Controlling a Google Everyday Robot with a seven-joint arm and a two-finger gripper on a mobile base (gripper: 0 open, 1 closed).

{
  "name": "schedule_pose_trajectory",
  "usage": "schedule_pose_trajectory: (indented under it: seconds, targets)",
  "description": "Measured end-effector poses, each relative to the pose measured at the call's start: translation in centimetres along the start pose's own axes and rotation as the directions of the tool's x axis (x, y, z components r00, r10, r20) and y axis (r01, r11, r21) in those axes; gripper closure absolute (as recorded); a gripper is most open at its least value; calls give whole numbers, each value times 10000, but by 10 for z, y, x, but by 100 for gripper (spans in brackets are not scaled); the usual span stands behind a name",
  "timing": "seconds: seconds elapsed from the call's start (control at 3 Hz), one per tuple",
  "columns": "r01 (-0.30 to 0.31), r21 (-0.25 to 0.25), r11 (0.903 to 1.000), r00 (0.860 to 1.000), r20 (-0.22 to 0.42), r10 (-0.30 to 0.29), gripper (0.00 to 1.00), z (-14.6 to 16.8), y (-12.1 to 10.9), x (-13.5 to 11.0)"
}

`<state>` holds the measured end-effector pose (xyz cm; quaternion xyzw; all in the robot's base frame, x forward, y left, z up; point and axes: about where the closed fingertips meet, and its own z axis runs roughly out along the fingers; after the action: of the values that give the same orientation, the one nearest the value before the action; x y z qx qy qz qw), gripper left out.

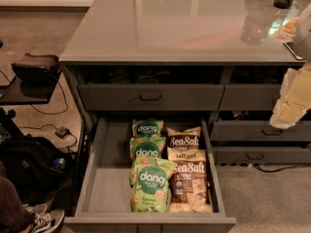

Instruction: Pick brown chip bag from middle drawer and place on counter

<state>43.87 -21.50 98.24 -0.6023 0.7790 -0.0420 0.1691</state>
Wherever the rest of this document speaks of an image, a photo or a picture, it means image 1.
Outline green dang bag rear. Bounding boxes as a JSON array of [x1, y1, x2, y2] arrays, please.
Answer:
[[132, 118, 163, 138]]

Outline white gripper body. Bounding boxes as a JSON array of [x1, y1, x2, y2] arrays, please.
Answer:
[[279, 61, 311, 106]]

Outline black device on side table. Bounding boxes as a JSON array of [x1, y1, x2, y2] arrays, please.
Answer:
[[11, 52, 61, 83]]

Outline person leg dark trousers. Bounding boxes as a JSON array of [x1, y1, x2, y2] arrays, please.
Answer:
[[0, 161, 34, 233]]

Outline green dang bag front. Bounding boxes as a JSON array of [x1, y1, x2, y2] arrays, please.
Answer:
[[131, 165, 169, 213]]

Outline black white fiducial marker board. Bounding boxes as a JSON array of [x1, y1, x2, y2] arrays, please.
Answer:
[[284, 42, 304, 60]]

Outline grey top right drawer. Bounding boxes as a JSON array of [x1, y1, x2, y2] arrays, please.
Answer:
[[219, 84, 280, 111]]

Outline grey bottom right drawer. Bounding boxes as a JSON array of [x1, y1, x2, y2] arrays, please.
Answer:
[[212, 147, 311, 164]]

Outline grey white sneaker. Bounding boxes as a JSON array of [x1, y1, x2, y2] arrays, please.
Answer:
[[22, 204, 65, 233]]

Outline green dang bag middle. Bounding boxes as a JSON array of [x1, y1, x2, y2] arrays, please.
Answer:
[[130, 137, 166, 161]]

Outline grey top left drawer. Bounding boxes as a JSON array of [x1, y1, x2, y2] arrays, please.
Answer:
[[78, 83, 224, 111]]

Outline green dang bag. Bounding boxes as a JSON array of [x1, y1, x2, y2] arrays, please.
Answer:
[[131, 165, 169, 213], [132, 118, 163, 138], [130, 137, 166, 161], [129, 155, 176, 186]]

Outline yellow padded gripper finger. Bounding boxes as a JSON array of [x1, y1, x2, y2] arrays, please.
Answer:
[[269, 99, 307, 129], [286, 68, 311, 109]]

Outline black power adapter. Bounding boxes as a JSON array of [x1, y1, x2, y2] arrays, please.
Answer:
[[54, 126, 70, 139]]

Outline brown sea salt bag rear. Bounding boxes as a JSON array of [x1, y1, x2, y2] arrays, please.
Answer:
[[167, 126, 201, 150]]

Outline brown sea salt bag front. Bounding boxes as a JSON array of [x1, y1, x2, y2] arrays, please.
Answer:
[[167, 148, 212, 213]]

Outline black floor cable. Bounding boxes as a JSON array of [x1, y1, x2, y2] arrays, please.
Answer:
[[17, 75, 79, 153]]

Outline grey cabinet with glass top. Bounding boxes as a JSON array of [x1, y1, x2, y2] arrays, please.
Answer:
[[61, 0, 310, 152]]

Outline black cable under cabinet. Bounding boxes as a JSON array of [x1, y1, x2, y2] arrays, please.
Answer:
[[252, 162, 311, 174]]

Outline black backpack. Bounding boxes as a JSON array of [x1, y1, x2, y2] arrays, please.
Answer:
[[0, 137, 70, 203]]

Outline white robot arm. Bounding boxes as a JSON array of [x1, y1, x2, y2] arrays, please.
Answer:
[[270, 5, 311, 129]]

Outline black side table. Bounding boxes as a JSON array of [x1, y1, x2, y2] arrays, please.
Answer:
[[0, 77, 57, 106]]

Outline brown sea salt bag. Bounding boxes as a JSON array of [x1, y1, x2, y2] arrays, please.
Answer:
[[167, 148, 212, 213], [167, 126, 201, 150]]

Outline open grey middle drawer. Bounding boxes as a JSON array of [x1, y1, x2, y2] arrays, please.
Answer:
[[65, 116, 236, 233]]

